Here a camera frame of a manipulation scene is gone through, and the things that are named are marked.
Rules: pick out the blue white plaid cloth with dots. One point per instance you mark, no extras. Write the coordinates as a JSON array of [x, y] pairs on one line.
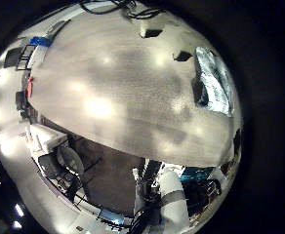
[[217, 84]]

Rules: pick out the black metal frame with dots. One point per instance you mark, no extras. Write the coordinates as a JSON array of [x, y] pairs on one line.
[[26, 57]]

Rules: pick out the black table-edge device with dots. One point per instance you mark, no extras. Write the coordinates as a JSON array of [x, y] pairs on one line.
[[20, 101]]

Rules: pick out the teal plastic crate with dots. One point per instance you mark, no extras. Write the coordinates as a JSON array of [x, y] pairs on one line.
[[197, 174]]

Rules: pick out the blue tape strip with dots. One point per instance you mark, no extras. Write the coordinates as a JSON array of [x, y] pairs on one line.
[[40, 41]]

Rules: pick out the grey round fan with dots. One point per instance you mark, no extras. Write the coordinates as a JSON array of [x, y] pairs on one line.
[[71, 160]]

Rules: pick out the dark grey panel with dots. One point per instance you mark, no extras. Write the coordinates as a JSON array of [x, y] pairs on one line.
[[12, 58]]

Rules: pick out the white cardboard box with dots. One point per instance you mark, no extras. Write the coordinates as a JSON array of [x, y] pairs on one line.
[[48, 136]]

